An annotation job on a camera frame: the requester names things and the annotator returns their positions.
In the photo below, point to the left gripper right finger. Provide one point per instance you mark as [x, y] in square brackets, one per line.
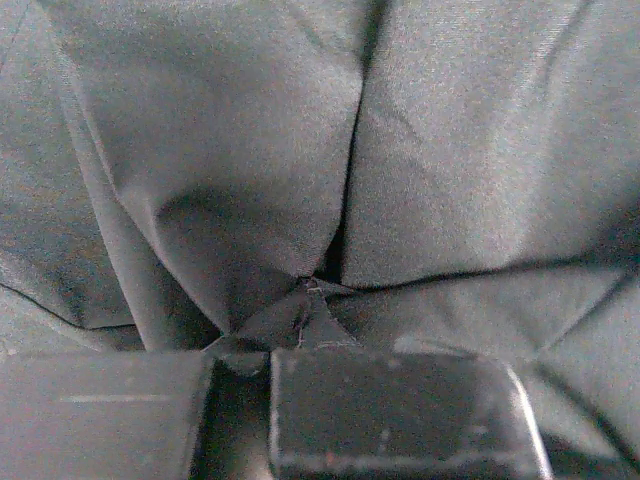
[353, 414]

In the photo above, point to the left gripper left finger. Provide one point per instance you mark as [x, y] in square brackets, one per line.
[123, 415]

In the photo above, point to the black jacket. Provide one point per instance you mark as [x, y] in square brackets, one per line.
[400, 177]

